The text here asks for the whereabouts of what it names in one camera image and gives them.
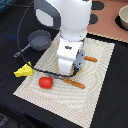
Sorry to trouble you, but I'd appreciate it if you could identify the grey toy saucepan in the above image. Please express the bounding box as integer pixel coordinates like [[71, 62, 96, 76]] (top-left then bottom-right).
[[14, 30, 51, 57]]

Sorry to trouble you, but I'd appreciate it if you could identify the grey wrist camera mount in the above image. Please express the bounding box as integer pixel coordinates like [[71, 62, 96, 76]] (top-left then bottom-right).
[[72, 48, 86, 76]]

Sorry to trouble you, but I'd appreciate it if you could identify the toy knife wooden handle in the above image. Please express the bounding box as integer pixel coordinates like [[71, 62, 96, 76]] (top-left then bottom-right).
[[84, 56, 98, 62]]

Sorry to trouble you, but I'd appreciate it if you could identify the pink toy stove top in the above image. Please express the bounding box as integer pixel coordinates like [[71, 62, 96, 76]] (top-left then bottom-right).
[[87, 0, 128, 43]]

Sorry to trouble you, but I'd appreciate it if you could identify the beige woven placemat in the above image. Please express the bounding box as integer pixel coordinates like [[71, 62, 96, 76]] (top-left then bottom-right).
[[14, 38, 114, 128]]

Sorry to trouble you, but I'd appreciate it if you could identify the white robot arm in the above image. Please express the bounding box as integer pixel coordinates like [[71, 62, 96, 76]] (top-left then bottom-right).
[[34, 0, 92, 75]]

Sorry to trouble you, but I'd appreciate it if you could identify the round wooden plate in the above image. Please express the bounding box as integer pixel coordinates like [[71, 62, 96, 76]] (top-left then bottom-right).
[[56, 60, 83, 77]]

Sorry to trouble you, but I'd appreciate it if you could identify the red toy tomato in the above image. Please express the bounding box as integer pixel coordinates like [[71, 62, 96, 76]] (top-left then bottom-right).
[[39, 77, 53, 89]]

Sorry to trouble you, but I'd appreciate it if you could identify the toy fork wooden handle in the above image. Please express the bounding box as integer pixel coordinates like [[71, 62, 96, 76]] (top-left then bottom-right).
[[49, 73, 86, 90]]

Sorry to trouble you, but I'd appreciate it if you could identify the yellow toy cheese wedge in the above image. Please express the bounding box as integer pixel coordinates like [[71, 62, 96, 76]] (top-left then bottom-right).
[[14, 62, 33, 77]]

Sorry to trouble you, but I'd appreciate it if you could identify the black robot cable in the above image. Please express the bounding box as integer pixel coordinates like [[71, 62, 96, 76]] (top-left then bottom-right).
[[18, 0, 75, 78]]

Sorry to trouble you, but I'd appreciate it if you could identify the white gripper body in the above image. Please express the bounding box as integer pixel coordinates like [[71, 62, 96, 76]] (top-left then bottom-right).
[[57, 35, 84, 75]]

